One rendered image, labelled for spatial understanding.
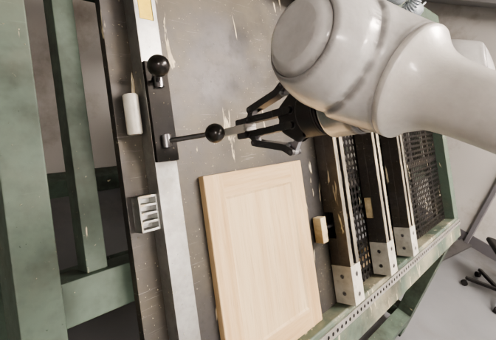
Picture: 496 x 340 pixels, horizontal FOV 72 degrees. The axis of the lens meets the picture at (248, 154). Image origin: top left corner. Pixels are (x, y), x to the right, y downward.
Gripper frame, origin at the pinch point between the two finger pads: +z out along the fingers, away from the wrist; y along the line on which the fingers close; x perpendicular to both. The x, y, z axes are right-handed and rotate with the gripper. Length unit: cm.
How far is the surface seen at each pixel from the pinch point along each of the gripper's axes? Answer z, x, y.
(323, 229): 12, -43, -31
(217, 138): 0.3, 5.5, -1.3
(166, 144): 9.7, 10.6, -0.9
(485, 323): 21, -253, -155
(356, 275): 8, -51, -48
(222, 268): 13.7, -2.2, -30.1
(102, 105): 236, -74, 55
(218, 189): 13.7, -4.1, -12.0
